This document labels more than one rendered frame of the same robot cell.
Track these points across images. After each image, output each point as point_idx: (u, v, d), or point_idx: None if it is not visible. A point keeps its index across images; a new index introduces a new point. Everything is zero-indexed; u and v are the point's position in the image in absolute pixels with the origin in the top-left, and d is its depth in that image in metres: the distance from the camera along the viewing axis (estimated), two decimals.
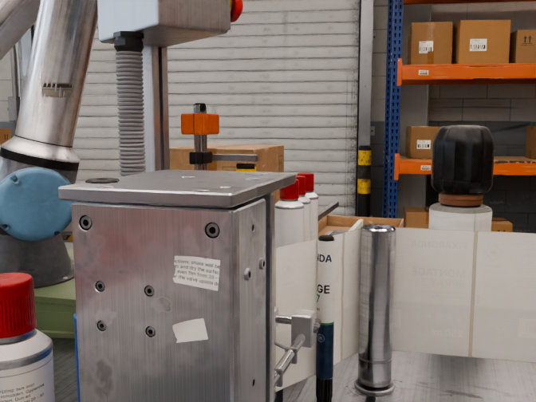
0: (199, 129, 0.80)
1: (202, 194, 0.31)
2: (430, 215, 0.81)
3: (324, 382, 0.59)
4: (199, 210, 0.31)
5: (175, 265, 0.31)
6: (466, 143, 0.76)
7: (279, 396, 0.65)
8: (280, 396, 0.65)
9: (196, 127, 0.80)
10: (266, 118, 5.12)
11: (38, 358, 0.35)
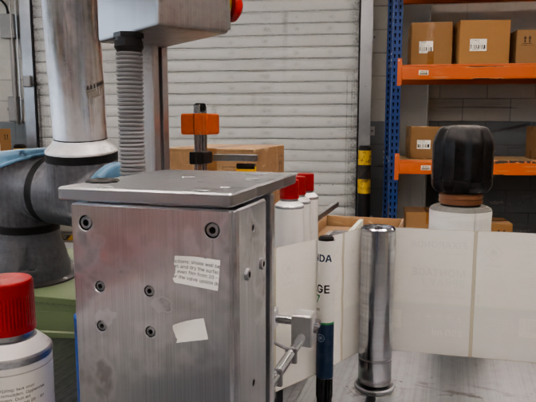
0: (199, 129, 0.80)
1: (202, 194, 0.31)
2: (430, 215, 0.81)
3: (324, 382, 0.59)
4: (199, 210, 0.31)
5: (175, 265, 0.31)
6: (466, 143, 0.76)
7: (279, 396, 0.65)
8: (280, 396, 0.65)
9: (196, 127, 0.80)
10: (266, 118, 5.12)
11: (38, 358, 0.35)
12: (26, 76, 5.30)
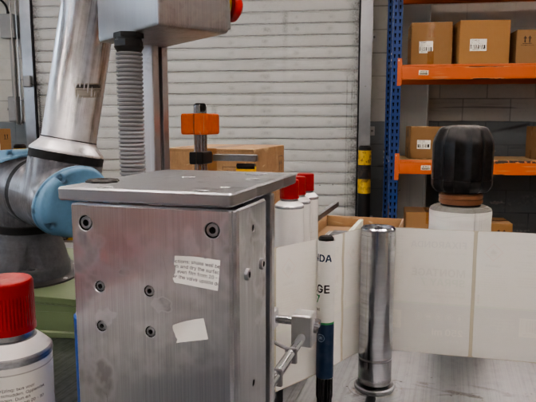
0: (199, 129, 0.80)
1: (202, 194, 0.31)
2: (430, 215, 0.81)
3: (324, 382, 0.59)
4: (199, 210, 0.31)
5: (175, 265, 0.31)
6: (466, 143, 0.76)
7: (279, 396, 0.65)
8: (280, 396, 0.65)
9: (196, 127, 0.80)
10: (266, 118, 5.12)
11: (38, 358, 0.35)
12: (26, 76, 5.30)
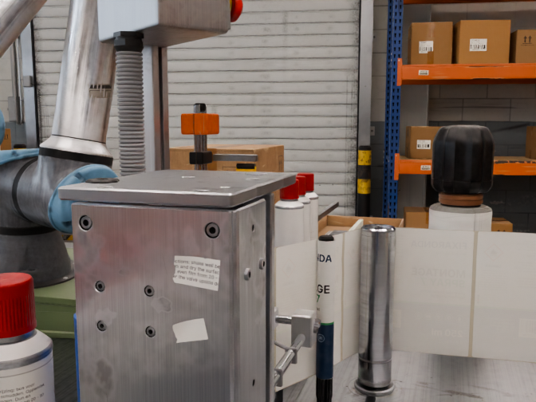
0: (199, 129, 0.80)
1: (202, 194, 0.31)
2: (430, 215, 0.81)
3: (324, 382, 0.59)
4: (199, 210, 0.31)
5: (175, 265, 0.31)
6: (466, 143, 0.76)
7: (279, 396, 0.65)
8: (280, 396, 0.65)
9: (196, 127, 0.80)
10: (266, 118, 5.12)
11: (38, 358, 0.35)
12: (26, 76, 5.30)
